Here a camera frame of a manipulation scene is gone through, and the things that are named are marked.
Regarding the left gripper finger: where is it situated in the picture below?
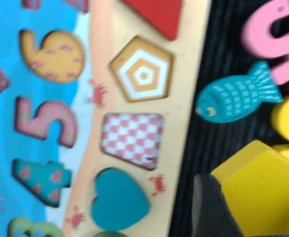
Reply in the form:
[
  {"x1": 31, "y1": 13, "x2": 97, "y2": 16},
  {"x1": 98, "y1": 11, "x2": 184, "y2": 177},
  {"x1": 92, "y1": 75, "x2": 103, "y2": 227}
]
[{"x1": 193, "y1": 173, "x2": 243, "y2": 237}]

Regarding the yellow pentagon piece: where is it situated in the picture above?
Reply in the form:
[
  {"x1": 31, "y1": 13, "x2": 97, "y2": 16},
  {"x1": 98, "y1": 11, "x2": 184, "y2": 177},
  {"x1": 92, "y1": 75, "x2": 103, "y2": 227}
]
[{"x1": 210, "y1": 140, "x2": 289, "y2": 237}]

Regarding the teal heart piece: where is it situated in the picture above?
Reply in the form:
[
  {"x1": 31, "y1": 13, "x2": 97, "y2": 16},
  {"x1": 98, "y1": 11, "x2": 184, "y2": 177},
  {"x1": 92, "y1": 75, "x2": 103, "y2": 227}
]
[{"x1": 89, "y1": 167, "x2": 151, "y2": 232}]

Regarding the green round piece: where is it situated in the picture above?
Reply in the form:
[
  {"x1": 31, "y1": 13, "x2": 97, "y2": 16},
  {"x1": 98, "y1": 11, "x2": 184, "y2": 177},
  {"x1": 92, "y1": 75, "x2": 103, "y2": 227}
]
[{"x1": 92, "y1": 231, "x2": 130, "y2": 237}]

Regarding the colourful wooden puzzle board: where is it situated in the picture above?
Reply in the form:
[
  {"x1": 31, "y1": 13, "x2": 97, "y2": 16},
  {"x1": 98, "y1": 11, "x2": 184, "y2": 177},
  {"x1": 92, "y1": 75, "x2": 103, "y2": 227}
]
[{"x1": 0, "y1": 0, "x2": 210, "y2": 237}]

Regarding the red triangle piece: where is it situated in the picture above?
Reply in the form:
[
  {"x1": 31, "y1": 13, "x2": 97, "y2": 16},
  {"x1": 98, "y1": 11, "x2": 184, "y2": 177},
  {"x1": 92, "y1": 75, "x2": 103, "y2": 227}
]
[{"x1": 121, "y1": 0, "x2": 184, "y2": 41}]

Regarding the teal wooden fish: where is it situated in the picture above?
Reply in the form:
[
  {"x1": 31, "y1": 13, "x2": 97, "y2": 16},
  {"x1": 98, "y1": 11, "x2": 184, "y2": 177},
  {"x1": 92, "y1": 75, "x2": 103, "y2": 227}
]
[{"x1": 195, "y1": 61, "x2": 283, "y2": 123}]

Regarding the yellow number six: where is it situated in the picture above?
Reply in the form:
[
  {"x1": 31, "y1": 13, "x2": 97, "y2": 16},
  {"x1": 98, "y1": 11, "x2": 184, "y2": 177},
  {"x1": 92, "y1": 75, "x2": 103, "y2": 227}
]
[{"x1": 271, "y1": 95, "x2": 289, "y2": 146}]

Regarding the pink number five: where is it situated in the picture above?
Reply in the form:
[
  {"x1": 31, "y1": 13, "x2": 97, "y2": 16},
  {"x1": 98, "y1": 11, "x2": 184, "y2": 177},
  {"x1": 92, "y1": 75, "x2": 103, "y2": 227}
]
[{"x1": 242, "y1": 0, "x2": 289, "y2": 86}]

